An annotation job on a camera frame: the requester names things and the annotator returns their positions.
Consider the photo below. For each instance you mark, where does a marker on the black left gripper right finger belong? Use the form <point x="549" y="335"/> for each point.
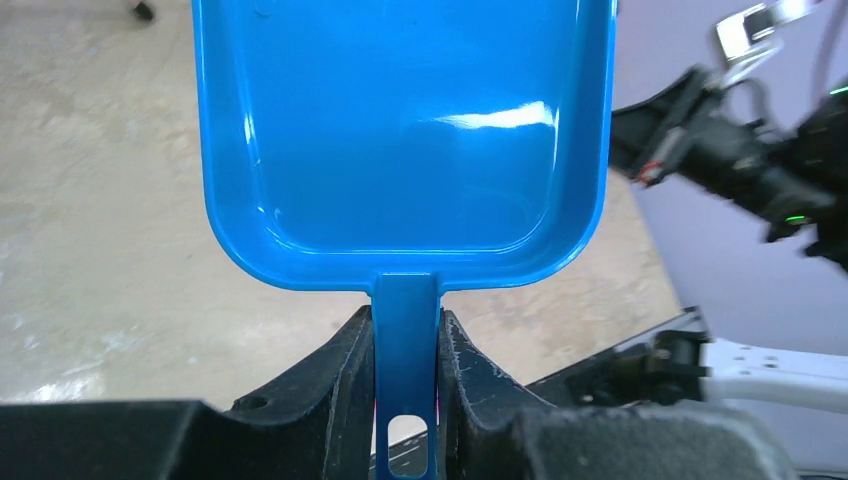
<point x="491" y="427"/>

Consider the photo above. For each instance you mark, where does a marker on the blue dustpan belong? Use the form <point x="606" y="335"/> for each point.
<point x="404" y="149"/>

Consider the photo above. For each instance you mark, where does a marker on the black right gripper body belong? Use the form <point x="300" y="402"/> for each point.
<point x="682" y="131"/>

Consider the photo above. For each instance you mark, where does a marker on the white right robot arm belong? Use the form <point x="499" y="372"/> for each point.
<point x="816" y="151"/>

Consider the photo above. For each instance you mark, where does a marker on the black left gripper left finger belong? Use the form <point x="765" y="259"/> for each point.
<point x="314" y="421"/>

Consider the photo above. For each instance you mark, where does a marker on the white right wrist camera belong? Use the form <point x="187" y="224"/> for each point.
<point x="748" y="38"/>

